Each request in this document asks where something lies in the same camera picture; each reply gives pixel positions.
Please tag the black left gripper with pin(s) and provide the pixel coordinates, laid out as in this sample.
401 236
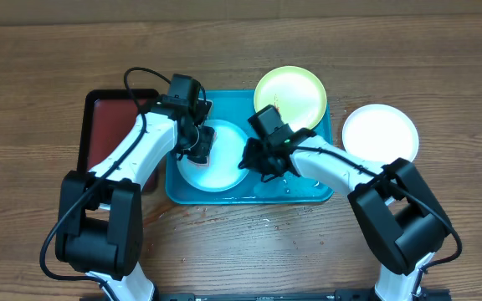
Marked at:
202 148

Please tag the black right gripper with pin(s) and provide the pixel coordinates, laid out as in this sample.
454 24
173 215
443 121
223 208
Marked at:
252 162

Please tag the light blue plate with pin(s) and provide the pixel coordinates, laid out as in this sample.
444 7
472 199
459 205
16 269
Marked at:
221 171

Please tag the yellow plate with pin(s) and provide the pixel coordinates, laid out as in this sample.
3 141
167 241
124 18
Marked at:
296 93

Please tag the white plate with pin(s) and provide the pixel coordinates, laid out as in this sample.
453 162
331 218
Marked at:
380 133

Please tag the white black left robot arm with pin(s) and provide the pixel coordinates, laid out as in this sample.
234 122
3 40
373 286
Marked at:
99 231

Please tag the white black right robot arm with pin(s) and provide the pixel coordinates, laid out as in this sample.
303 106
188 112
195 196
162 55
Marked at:
400 218

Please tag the black red rectangular tray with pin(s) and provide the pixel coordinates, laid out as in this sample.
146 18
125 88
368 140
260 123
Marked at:
109 115

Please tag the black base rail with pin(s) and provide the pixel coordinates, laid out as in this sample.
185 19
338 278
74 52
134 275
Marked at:
338 295

